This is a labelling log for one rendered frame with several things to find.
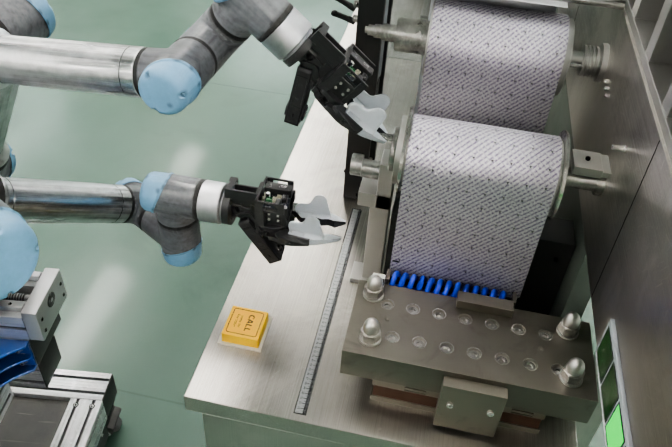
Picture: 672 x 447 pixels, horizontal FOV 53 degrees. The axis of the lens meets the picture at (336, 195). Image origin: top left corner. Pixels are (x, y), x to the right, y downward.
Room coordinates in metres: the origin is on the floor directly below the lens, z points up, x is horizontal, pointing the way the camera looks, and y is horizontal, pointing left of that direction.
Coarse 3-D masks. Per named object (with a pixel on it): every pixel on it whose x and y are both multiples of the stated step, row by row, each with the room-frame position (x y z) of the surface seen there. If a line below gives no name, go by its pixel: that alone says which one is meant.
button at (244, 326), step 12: (240, 312) 0.83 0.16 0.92; (252, 312) 0.83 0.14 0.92; (264, 312) 0.83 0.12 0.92; (228, 324) 0.80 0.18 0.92; (240, 324) 0.80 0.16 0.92; (252, 324) 0.80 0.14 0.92; (264, 324) 0.81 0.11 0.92; (228, 336) 0.78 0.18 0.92; (240, 336) 0.77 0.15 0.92; (252, 336) 0.78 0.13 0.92
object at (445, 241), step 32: (416, 224) 0.86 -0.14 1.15; (448, 224) 0.85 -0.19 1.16; (480, 224) 0.84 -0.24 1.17; (512, 224) 0.83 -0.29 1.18; (416, 256) 0.86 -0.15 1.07; (448, 256) 0.85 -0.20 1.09; (480, 256) 0.84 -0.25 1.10; (512, 256) 0.83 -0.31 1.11; (480, 288) 0.84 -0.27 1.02; (512, 288) 0.83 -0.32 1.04
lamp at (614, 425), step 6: (618, 408) 0.48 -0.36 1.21; (618, 414) 0.48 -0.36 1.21; (612, 420) 0.48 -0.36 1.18; (618, 420) 0.47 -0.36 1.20; (606, 426) 0.49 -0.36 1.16; (612, 426) 0.47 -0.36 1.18; (618, 426) 0.46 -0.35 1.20; (606, 432) 0.48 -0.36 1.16; (612, 432) 0.47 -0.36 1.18; (618, 432) 0.46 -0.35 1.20; (612, 438) 0.46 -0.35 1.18; (618, 438) 0.45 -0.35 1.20; (612, 444) 0.45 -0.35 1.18; (618, 444) 0.44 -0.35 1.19
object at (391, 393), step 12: (372, 384) 0.68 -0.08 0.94; (384, 384) 0.68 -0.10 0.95; (396, 384) 0.67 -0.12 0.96; (372, 396) 0.68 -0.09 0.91; (384, 396) 0.68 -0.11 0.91; (396, 396) 0.67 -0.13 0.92; (408, 396) 0.67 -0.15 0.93; (420, 396) 0.67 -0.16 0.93; (432, 396) 0.66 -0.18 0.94; (420, 408) 0.66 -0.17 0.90; (432, 408) 0.66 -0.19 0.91; (504, 408) 0.64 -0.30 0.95; (504, 420) 0.64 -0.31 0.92; (516, 420) 0.64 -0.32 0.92; (528, 420) 0.64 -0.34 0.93; (540, 420) 0.64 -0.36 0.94
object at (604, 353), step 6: (606, 336) 0.60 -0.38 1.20; (606, 342) 0.59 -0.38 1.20; (600, 348) 0.60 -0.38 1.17; (606, 348) 0.58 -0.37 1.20; (600, 354) 0.59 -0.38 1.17; (606, 354) 0.58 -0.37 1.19; (600, 360) 0.58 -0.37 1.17; (606, 360) 0.57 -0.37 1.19; (600, 366) 0.58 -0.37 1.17; (606, 366) 0.56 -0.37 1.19; (600, 372) 0.57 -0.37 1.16; (600, 378) 0.56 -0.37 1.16
